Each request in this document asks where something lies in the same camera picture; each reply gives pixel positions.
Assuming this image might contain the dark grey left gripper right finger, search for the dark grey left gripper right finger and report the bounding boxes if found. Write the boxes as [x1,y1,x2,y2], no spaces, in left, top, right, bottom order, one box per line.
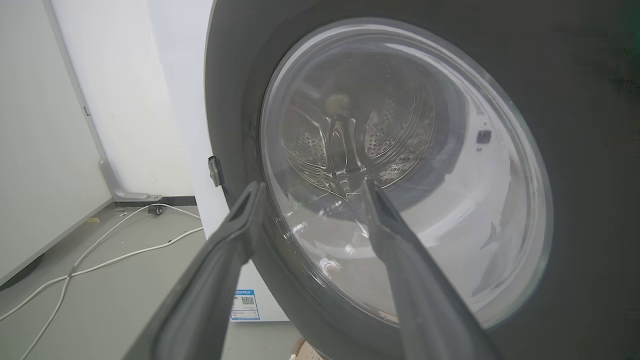
[361,179,503,360]

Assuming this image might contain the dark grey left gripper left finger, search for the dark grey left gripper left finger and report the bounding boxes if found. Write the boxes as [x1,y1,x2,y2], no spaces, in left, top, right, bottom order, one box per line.
[122,181,267,360]

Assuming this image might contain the grey round washing machine door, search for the grey round washing machine door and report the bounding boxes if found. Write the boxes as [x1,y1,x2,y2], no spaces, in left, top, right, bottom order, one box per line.
[204,0,640,360]

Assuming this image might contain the white washing machine body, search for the white washing machine body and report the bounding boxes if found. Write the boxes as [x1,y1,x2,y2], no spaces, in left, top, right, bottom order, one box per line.
[148,0,290,322]

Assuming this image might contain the blue QR code sticker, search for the blue QR code sticker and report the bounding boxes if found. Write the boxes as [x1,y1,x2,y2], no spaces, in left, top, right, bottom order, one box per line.
[230,288,261,321]

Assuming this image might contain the grey metal panel foot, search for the grey metal panel foot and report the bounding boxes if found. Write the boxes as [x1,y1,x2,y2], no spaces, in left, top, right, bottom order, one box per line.
[98,158,163,203]

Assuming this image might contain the white partition panel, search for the white partition panel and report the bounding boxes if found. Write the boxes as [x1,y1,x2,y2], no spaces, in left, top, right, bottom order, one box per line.
[0,0,114,287]

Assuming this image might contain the white cable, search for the white cable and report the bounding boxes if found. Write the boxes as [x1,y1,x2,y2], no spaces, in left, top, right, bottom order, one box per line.
[0,226,204,322]
[19,203,202,360]

